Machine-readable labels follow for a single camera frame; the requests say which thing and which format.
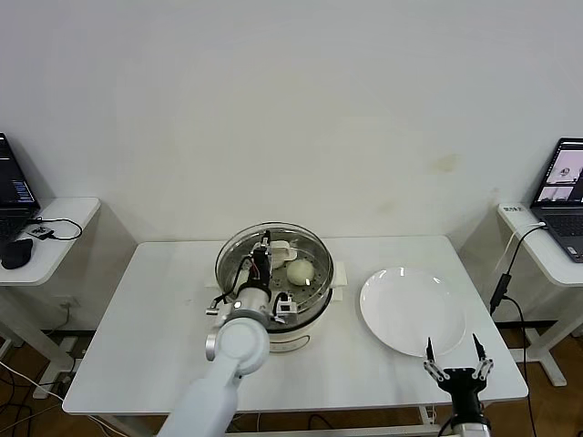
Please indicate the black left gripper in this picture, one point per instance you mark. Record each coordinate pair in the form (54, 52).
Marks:
(262, 268)

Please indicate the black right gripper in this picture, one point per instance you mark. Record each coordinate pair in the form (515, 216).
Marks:
(462, 387)

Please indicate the white steamed baozi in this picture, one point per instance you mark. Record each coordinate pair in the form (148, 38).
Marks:
(300, 272)

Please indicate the stainless steel steamer basket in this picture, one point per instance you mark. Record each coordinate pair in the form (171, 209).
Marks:
(314, 307)

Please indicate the white round plate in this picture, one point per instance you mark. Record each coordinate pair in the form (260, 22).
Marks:
(410, 309)

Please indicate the white side desk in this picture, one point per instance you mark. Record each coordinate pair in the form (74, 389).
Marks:
(546, 273)
(45, 255)

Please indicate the grey laptop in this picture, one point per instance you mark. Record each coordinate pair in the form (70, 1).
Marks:
(565, 227)

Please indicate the small black usb hub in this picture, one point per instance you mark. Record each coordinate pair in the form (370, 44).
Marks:
(41, 232)

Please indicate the black computer mouse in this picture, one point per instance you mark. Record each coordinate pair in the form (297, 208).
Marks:
(16, 255)

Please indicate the black laptop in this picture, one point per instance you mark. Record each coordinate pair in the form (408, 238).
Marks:
(13, 182)

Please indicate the white table frame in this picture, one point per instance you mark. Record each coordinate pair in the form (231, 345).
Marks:
(430, 416)

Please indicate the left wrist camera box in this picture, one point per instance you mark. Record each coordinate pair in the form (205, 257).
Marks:
(285, 307)

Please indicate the white wall socket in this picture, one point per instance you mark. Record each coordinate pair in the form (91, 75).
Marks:
(67, 302)

